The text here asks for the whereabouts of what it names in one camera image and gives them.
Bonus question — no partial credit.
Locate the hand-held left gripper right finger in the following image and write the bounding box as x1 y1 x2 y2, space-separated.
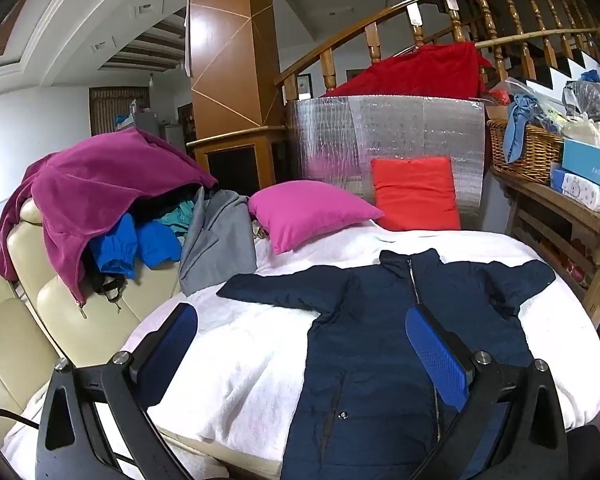
405 304 571 480

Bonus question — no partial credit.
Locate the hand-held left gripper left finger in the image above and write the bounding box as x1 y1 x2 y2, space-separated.
36 303 199 480

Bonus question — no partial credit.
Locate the navy blue puffer jacket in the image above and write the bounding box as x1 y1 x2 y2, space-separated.
216 248 557 480

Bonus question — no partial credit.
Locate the white embossed blanket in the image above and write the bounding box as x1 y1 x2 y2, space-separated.
2 220 600 480

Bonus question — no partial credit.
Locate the grey garment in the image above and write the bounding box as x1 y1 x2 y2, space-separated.
179 187 258 297

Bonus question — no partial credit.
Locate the bright blue garment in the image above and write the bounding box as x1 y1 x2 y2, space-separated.
87 212 183 281

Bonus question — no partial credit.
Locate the teal garment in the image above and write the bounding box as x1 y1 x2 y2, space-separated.
160 200 201 236

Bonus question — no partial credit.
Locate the red pillow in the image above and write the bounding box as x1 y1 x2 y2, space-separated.
370 156 462 232

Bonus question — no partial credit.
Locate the cream leather sofa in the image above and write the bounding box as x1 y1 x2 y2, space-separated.
0 200 186 451

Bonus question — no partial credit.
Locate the magenta fleece garment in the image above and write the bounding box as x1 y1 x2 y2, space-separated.
0 127 218 306

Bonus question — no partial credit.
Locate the pink pillow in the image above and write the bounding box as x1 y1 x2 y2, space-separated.
247 180 385 256

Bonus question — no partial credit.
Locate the wooden side table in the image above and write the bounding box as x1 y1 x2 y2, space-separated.
490 165 600 331

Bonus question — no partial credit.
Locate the white dotted box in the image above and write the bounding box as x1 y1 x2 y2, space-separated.
550 169 600 213

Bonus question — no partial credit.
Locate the wicker basket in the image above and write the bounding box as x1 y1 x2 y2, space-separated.
486 119 566 186

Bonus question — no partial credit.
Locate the silver foil insulation sheet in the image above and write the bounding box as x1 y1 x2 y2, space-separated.
286 94 487 231

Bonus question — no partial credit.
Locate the blue cardboard box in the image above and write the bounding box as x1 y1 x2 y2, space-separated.
562 139 600 196

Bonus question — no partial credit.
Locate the blue cloth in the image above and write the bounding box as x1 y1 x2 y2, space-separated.
502 94 546 163

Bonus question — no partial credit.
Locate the cream cloth bundle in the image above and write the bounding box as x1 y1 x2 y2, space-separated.
562 115 600 153

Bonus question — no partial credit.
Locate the red blanket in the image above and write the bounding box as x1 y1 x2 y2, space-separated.
322 42 496 101

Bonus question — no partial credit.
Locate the wooden stair railing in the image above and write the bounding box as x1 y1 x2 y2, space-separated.
275 0 600 101

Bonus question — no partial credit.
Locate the black strap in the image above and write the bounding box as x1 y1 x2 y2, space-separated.
87 272 131 303

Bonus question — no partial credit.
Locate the black cable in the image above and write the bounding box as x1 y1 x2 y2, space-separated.
0 407 41 433

